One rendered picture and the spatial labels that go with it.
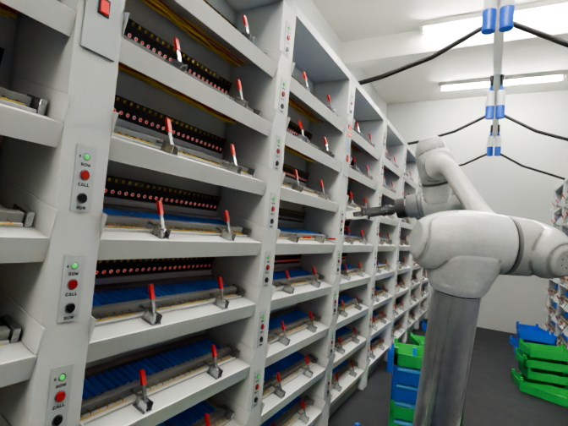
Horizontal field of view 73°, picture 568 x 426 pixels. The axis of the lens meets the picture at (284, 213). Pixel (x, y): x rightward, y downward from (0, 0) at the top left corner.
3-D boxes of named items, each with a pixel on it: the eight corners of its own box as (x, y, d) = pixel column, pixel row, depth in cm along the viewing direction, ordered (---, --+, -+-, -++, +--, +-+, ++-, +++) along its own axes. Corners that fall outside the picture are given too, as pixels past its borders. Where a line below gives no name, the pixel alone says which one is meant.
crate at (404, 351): (456, 363, 190) (456, 346, 191) (463, 377, 171) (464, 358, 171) (393, 352, 199) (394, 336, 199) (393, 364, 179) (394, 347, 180)
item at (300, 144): (340, 172, 192) (349, 145, 190) (281, 143, 139) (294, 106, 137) (305, 161, 201) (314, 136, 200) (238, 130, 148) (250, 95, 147)
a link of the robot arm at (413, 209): (426, 217, 146) (410, 220, 149) (423, 193, 147) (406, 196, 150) (422, 215, 138) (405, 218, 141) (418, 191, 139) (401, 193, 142)
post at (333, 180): (327, 428, 194) (356, 79, 202) (320, 437, 185) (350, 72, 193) (292, 417, 203) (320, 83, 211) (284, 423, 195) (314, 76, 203)
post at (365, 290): (367, 385, 255) (387, 118, 263) (363, 390, 247) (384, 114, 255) (338, 377, 265) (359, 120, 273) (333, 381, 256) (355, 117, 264)
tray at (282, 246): (333, 253, 190) (339, 235, 189) (271, 254, 137) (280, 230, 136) (298, 238, 199) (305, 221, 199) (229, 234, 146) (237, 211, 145)
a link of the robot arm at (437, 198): (427, 214, 148) (420, 181, 146) (471, 207, 141) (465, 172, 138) (424, 222, 139) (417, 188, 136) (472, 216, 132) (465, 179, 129)
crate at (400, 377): (455, 379, 190) (456, 363, 190) (461, 395, 171) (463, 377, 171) (391, 368, 198) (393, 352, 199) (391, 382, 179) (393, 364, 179)
